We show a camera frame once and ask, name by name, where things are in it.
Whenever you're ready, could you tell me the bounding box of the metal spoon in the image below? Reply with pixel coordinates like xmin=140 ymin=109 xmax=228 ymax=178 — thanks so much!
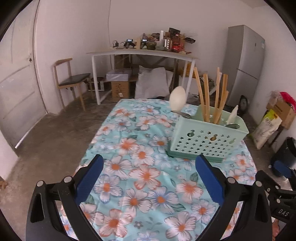
xmin=172 ymin=110 xmax=192 ymax=119

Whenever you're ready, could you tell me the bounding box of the wooden chopstick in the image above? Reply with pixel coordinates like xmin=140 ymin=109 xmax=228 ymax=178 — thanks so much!
xmin=203 ymin=73 xmax=210 ymax=122
xmin=213 ymin=90 xmax=229 ymax=124
xmin=213 ymin=67 xmax=220 ymax=123
xmin=194 ymin=67 xmax=206 ymax=121

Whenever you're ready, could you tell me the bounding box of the mint green utensil basket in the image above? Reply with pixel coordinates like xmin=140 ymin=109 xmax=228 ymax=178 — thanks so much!
xmin=167 ymin=107 xmax=249 ymax=163

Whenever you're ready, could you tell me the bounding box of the floral blue tablecloth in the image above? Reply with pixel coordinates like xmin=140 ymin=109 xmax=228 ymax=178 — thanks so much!
xmin=55 ymin=98 xmax=258 ymax=241

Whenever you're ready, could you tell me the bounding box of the metal ladle in basket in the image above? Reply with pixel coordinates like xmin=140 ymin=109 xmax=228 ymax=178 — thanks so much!
xmin=226 ymin=123 xmax=240 ymax=130

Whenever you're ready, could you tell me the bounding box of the white plastic spoon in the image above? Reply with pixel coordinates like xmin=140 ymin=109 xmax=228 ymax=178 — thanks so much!
xmin=226 ymin=105 xmax=238 ymax=125
xmin=169 ymin=86 xmax=186 ymax=111

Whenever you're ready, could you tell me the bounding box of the green white rice bag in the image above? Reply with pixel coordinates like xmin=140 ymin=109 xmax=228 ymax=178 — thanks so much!
xmin=251 ymin=108 xmax=282 ymax=150

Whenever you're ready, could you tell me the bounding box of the cardboard box right side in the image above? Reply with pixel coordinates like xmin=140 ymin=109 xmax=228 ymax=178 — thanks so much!
xmin=266 ymin=97 xmax=295 ymax=130

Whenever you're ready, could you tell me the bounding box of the rice cooker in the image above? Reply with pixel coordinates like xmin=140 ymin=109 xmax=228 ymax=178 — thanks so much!
xmin=238 ymin=95 xmax=248 ymax=115

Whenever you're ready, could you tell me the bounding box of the red cloth bundle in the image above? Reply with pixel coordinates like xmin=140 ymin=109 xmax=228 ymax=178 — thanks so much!
xmin=280 ymin=91 xmax=296 ymax=106

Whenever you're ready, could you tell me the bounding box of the white door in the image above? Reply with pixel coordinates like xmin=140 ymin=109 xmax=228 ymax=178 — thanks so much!
xmin=1 ymin=1 xmax=46 ymax=148

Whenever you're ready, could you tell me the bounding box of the cardboard box on floor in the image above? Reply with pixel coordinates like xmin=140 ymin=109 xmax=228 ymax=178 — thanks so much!
xmin=111 ymin=81 xmax=130 ymax=102

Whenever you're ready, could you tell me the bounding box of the wooden chair black seat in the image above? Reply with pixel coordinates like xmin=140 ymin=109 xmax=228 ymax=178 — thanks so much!
xmin=53 ymin=58 xmax=93 ymax=111

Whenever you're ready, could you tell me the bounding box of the white pillow bag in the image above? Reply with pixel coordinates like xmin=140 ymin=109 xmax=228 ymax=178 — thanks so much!
xmin=134 ymin=66 xmax=170 ymax=99

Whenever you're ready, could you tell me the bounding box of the white desk table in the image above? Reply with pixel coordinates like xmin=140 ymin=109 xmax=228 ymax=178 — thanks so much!
xmin=88 ymin=48 xmax=198 ymax=105

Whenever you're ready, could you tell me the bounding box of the grey refrigerator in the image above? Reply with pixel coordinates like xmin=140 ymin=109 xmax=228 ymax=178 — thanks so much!
xmin=222 ymin=25 xmax=265 ymax=106

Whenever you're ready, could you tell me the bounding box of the red bottle pack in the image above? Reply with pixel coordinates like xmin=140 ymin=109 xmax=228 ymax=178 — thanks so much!
xmin=171 ymin=34 xmax=181 ymax=53

